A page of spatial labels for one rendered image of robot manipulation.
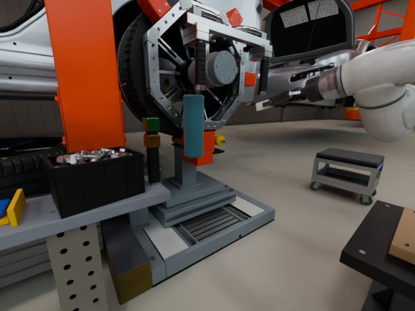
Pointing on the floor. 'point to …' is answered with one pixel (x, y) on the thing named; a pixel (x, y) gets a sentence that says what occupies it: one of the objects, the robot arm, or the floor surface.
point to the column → (78, 269)
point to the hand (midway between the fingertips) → (264, 105)
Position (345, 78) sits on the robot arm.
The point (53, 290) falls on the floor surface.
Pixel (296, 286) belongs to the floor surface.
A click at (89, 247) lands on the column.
